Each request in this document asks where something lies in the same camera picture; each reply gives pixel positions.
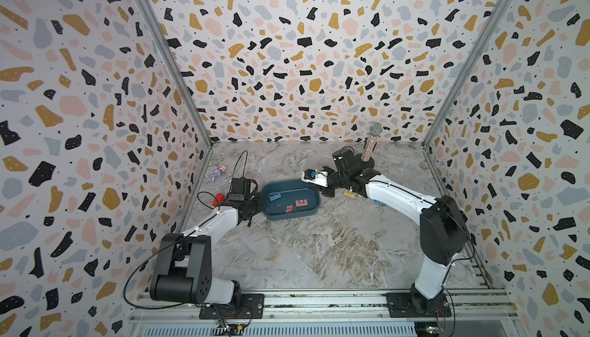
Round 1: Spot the teal plastic storage box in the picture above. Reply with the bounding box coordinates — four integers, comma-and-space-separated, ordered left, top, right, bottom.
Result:
261, 180, 321, 221

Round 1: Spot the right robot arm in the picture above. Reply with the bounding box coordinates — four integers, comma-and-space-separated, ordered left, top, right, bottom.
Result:
301, 147, 470, 316

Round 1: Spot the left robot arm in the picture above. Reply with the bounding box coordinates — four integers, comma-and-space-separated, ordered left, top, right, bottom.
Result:
122, 173, 265, 310

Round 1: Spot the red rectangular block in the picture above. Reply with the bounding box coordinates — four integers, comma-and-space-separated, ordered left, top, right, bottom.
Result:
213, 193, 225, 207

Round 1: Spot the purple bunny plush toy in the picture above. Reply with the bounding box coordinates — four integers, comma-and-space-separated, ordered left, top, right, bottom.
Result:
208, 165, 227, 182

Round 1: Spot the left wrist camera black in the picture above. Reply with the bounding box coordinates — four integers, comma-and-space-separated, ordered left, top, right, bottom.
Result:
227, 177, 258, 202

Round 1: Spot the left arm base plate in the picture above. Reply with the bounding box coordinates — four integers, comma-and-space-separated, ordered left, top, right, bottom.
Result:
199, 293, 265, 320

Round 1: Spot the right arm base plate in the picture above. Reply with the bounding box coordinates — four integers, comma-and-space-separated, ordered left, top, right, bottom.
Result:
385, 292, 452, 318

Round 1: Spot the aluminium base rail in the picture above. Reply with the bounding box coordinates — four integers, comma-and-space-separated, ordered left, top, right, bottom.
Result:
129, 289, 526, 336

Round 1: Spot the aluminium frame corner post right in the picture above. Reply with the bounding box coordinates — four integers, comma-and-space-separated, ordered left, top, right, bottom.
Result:
421, 0, 531, 148

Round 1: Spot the aluminium frame corner post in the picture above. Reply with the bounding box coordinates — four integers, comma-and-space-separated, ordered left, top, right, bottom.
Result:
421, 0, 531, 148
118, 0, 214, 149

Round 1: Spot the aluminium frame corner post left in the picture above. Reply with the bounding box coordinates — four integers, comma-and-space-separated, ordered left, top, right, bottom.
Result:
118, 0, 214, 149

